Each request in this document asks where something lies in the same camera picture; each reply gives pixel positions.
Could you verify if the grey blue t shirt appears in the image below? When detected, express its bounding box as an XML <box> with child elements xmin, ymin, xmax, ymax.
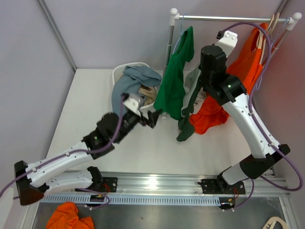
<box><xmin>112</xmin><ymin>65</ymin><xmax>162</xmax><ymax>115</ymax></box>

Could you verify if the dark green white t shirt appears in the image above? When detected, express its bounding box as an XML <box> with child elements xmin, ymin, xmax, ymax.
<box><xmin>176</xmin><ymin>65</ymin><xmax>206</xmax><ymax>142</ymax></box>

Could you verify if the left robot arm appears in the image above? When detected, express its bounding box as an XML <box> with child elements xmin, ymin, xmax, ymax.
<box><xmin>14</xmin><ymin>110</ymin><xmax>161</xmax><ymax>206</ymax></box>

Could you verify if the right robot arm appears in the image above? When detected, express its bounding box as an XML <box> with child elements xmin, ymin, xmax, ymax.
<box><xmin>199</xmin><ymin>44</ymin><xmax>290</xmax><ymax>193</ymax></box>

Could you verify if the orange t shirt left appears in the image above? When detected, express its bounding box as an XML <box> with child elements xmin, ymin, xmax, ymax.
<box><xmin>189</xmin><ymin>96</ymin><xmax>229</xmax><ymax>135</ymax></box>

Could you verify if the orange t shirt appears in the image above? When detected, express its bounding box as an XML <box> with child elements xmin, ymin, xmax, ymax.
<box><xmin>226</xmin><ymin>28</ymin><xmax>263</xmax><ymax>94</ymax></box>
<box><xmin>189</xmin><ymin>96</ymin><xmax>229</xmax><ymax>135</ymax></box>

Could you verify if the orange t shirt right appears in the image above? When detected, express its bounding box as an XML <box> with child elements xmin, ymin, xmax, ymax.
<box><xmin>226</xmin><ymin>28</ymin><xmax>263</xmax><ymax>94</ymax></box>

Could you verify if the wooden hanger left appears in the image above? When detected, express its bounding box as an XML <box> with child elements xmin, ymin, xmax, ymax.
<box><xmin>256</xmin><ymin>14</ymin><xmax>277</xmax><ymax>65</ymax></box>

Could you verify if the wooden hanger on floor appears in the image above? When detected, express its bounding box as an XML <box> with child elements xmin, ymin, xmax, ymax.
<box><xmin>262</xmin><ymin>217</ymin><xmax>289</xmax><ymax>229</ymax></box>

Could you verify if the wooden hanger right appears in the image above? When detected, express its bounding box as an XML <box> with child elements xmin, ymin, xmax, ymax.
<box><xmin>266</xmin><ymin>12</ymin><xmax>280</xmax><ymax>34</ymax></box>

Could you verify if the beige cloth in basket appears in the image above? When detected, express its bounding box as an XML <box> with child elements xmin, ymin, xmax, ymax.
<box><xmin>139</xmin><ymin>85</ymin><xmax>157</xmax><ymax>106</ymax></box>

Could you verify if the white plastic laundry basket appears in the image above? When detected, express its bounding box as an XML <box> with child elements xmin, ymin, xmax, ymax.
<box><xmin>111</xmin><ymin>62</ymin><xmax>162</xmax><ymax>114</ymax></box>

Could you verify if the white metal clothes rack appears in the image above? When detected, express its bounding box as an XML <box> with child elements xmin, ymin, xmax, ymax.
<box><xmin>162</xmin><ymin>7</ymin><xmax>303</xmax><ymax>120</ymax></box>

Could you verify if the orange cloth on floor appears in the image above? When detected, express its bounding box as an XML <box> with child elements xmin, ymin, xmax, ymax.
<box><xmin>46</xmin><ymin>202</ymin><xmax>95</xmax><ymax>229</ymax></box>

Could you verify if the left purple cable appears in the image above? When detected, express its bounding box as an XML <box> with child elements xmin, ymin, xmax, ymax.
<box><xmin>0</xmin><ymin>93</ymin><xmax>129</xmax><ymax>198</ymax></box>

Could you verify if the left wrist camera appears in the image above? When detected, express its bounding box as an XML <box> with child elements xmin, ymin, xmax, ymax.
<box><xmin>123</xmin><ymin>94</ymin><xmax>144</xmax><ymax>116</ymax></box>

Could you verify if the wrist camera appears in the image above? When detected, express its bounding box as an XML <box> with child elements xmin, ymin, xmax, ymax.
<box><xmin>215</xmin><ymin>31</ymin><xmax>238</xmax><ymax>57</ymax></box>
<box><xmin>123</xmin><ymin>94</ymin><xmax>144</xmax><ymax>116</ymax></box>

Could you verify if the slotted cable duct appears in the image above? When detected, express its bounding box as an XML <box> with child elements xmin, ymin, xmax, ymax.
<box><xmin>41</xmin><ymin>194</ymin><xmax>221</xmax><ymax>206</ymax></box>

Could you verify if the light blue wire hanger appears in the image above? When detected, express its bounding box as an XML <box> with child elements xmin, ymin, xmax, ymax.
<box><xmin>173</xmin><ymin>13</ymin><xmax>187</xmax><ymax>54</ymax></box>

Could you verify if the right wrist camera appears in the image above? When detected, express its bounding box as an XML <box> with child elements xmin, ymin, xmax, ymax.
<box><xmin>215</xmin><ymin>31</ymin><xmax>238</xmax><ymax>57</ymax></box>

